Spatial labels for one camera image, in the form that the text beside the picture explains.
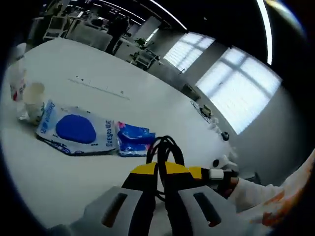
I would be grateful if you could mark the white paper cup green print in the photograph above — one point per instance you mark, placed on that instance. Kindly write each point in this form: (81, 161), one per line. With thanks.
(33, 103)

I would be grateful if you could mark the small grey device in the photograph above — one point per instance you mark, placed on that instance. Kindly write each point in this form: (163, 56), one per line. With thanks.
(205, 110)

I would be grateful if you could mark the white inset power strip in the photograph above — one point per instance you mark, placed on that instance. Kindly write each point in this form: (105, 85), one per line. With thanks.
(98, 87)

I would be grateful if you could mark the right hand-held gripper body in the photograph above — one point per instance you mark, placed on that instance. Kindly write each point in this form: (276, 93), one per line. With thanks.
(221, 167)

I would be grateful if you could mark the small black round object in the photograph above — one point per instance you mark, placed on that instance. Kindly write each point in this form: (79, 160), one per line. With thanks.
(225, 136)

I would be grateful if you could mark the green potted plant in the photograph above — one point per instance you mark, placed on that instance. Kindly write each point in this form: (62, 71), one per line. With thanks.
(140, 42)

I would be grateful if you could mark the clear plastic water bottle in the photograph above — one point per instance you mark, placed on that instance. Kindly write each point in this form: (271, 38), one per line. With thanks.
(17, 78)

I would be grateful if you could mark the small blue tissue packet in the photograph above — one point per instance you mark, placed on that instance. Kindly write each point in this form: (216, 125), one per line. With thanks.
(134, 138)

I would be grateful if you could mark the large bright window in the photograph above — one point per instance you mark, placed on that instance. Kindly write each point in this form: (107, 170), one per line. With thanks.
(238, 91)
(188, 51)

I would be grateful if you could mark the white rolling cart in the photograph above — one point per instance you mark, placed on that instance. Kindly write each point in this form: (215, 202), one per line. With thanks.
(146, 59)

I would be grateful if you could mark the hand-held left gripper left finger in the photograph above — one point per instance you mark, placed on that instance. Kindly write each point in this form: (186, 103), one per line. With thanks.
(142, 196)

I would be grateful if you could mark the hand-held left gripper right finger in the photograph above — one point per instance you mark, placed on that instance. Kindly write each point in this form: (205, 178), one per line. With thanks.
(177, 196)

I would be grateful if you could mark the wet wipes pack blue lid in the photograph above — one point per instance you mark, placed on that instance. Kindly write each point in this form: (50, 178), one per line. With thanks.
(76, 127)

